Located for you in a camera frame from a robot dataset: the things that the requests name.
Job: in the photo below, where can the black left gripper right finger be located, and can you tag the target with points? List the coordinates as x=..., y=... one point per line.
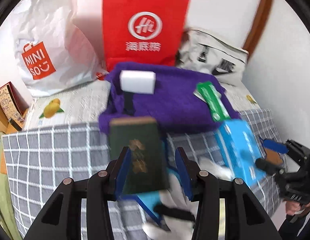
x=202, y=187

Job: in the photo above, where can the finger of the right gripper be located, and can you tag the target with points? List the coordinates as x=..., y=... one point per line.
x=274, y=146
x=268, y=168

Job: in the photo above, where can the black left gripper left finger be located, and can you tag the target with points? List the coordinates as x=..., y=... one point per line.
x=103, y=187

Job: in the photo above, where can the white glove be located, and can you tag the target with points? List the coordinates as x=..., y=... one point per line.
x=173, y=228

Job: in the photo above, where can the green packet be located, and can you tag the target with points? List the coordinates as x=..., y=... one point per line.
x=207, y=92

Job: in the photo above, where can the white tissue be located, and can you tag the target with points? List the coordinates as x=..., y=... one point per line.
x=220, y=172

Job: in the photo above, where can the right hand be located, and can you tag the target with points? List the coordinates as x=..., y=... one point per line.
x=291, y=207

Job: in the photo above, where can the blue tissue pack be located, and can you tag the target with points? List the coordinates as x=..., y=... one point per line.
x=239, y=150

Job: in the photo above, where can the dark green tin box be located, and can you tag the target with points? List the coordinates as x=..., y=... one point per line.
x=147, y=169

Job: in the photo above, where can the grey checked bed sheet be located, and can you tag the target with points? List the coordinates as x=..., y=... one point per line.
x=41, y=156

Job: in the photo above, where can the purple towel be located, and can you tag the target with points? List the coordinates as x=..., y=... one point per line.
x=173, y=103

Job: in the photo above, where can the white sponge block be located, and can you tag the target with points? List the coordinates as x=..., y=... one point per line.
x=138, y=82

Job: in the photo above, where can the brown framed picture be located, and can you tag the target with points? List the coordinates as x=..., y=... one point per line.
x=10, y=104

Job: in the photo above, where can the beige Nike bag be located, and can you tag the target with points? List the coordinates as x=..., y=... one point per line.
x=206, y=52

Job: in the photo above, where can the white Miniso plastic bag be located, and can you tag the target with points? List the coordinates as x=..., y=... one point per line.
x=53, y=54

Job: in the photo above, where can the red paper shopping bag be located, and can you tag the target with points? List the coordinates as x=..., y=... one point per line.
x=142, y=31

